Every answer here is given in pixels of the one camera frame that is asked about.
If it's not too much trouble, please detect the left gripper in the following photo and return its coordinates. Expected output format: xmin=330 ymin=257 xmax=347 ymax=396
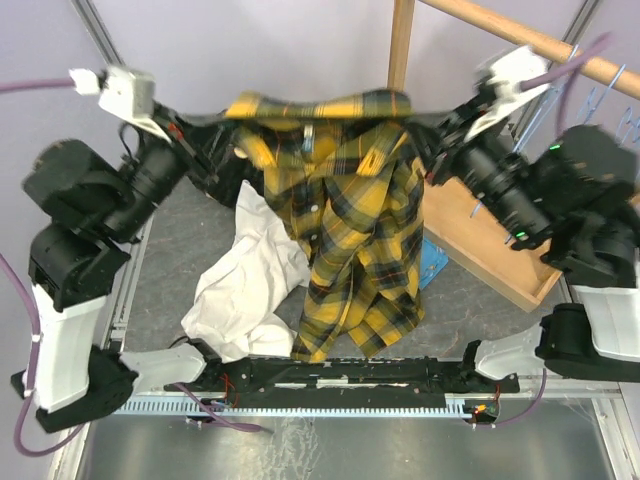
xmin=105 ymin=99 xmax=244 ymax=240

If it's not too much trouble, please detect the yellow plaid shirt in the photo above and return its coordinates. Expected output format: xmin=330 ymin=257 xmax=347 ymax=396
xmin=226 ymin=89 xmax=424 ymax=363

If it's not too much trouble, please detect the light blue wire hanger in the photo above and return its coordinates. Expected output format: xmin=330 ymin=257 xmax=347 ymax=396
xmin=615 ymin=107 xmax=640 ymax=149
xmin=469 ymin=44 xmax=584 ymax=221
xmin=576 ymin=64 xmax=627 ymax=124

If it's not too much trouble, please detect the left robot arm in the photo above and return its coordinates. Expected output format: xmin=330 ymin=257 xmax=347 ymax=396
xmin=11 ymin=106 xmax=236 ymax=433

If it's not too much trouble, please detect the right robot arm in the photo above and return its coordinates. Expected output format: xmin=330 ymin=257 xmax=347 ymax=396
xmin=406 ymin=99 xmax=639 ymax=391

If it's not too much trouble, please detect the white shirt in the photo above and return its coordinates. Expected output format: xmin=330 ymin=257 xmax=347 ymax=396
xmin=181 ymin=181 xmax=310 ymax=363

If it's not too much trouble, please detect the black flower-pattern garment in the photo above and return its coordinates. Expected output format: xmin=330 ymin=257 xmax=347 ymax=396
xmin=188 ymin=127 xmax=250 ymax=208

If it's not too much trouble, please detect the wooden clothes rack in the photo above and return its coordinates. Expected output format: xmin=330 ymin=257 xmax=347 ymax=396
xmin=409 ymin=1 xmax=639 ymax=311

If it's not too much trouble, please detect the blue folded cloth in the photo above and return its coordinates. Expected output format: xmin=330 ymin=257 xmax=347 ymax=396
xmin=419 ymin=237 xmax=449 ymax=290

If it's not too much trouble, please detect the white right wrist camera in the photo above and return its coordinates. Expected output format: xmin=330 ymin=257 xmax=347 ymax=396
xmin=464 ymin=46 xmax=549 ymax=143

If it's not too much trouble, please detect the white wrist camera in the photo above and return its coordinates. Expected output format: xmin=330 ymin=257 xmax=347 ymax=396
xmin=69 ymin=65 xmax=155 ymax=127
xmin=464 ymin=46 xmax=549 ymax=143

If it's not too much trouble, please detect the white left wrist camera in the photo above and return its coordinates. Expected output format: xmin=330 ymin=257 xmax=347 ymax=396
xmin=69 ymin=65 xmax=155 ymax=127

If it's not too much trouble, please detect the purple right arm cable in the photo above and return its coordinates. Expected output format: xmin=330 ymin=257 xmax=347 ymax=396
xmin=519 ymin=32 xmax=614 ymax=131

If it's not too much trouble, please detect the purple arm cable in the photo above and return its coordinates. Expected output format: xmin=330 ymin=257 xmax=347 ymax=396
xmin=519 ymin=32 xmax=614 ymax=131
xmin=0 ymin=77 xmax=76 ymax=459

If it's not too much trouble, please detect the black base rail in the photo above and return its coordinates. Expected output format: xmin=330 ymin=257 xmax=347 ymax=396
xmin=185 ymin=357 xmax=520 ymax=409

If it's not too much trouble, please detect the white slotted cable duct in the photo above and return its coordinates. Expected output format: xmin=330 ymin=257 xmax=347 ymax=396
xmin=122 ymin=392 xmax=496 ymax=417

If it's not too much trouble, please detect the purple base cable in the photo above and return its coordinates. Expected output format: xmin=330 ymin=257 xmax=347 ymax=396
xmin=172 ymin=382 xmax=276 ymax=435

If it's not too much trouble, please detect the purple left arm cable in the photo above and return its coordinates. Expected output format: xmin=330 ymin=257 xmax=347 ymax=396
xmin=0 ymin=77 xmax=76 ymax=459

